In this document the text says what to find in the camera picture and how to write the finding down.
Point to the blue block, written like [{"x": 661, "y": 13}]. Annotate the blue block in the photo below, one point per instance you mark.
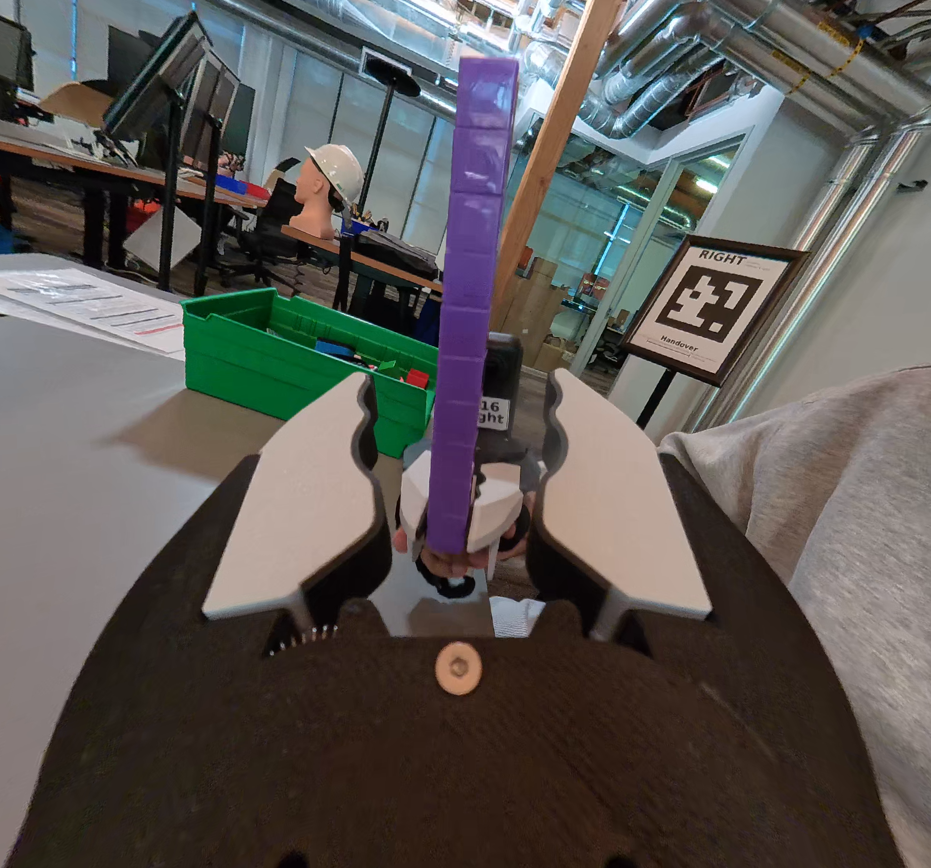
[{"x": 336, "y": 349}]

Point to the person's right hand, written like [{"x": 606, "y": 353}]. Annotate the person's right hand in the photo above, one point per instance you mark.
[{"x": 447, "y": 566}]

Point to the wooden post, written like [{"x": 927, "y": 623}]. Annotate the wooden post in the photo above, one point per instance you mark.
[{"x": 560, "y": 140}]

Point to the person's right forearm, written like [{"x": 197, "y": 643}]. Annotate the person's right forearm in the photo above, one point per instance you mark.
[{"x": 516, "y": 617}]

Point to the white hard hat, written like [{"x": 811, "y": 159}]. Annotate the white hard hat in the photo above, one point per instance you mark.
[{"x": 334, "y": 166}]

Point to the purple block bar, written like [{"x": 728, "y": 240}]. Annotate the purple block bar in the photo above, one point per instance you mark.
[{"x": 473, "y": 264}]

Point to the black office chair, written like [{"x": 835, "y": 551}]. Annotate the black office chair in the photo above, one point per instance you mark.
[{"x": 273, "y": 228}]

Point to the black computer monitor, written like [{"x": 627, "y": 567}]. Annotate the black computer monitor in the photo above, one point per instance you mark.
[
  {"x": 214, "y": 104},
  {"x": 156, "y": 79},
  {"x": 14, "y": 53}
]

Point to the wooden workbench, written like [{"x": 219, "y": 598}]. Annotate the wooden workbench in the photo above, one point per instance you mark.
[{"x": 87, "y": 159}]

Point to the black floor lamp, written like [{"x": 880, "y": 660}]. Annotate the black floor lamp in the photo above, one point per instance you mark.
[{"x": 393, "y": 75}]

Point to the framed marker sign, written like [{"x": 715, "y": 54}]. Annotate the framed marker sign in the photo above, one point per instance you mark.
[{"x": 713, "y": 300}]

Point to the stack of cardboard boxes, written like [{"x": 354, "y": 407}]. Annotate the stack of cardboard boxes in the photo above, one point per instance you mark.
[{"x": 553, "y": 315}]

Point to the green storage bin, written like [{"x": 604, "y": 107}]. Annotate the green storage bin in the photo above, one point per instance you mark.
[{"x": 240, "y": 366}]

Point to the red block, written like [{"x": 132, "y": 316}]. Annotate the red block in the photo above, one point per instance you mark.
[{"x": 418, "y": 379}]

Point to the printed paper sheet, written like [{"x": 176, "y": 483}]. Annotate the printed paper sheet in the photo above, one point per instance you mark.
[{"x": 87, "y": 308}]

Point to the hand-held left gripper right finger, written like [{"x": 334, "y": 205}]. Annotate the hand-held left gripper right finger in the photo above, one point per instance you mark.
[{"x": 625, "y": 511}]

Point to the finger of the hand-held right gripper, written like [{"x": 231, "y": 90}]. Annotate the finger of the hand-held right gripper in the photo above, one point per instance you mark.
[
  {"x": 494, "y": 504},
  {"x": 414, "y": 504}
]

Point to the plywood chair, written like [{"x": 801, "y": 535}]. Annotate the plywood chair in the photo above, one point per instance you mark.
[{"x": 76, "y": 103}]

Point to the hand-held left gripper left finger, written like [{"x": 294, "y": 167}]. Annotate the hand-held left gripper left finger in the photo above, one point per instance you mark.
[{"x": 298, "y": 511}]

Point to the small blue bin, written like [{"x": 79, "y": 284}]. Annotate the small blue bin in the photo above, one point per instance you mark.
[{"x": 233, "y": 184}]

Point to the wooden table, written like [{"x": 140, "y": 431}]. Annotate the wooden table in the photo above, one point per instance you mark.
[{"x": 327, "y": 239}]

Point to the mannequin head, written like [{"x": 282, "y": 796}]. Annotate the mannequin head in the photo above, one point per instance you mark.
[{"x": 316, "y": 202}]

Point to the cluster of silver pipes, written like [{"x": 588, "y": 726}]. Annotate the cluster of silver pipes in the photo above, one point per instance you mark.
[{"x": 727, "y": 2}]

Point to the black bag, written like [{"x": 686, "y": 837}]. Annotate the black bag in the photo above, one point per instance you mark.
[{"x": 396, "y": 250}]

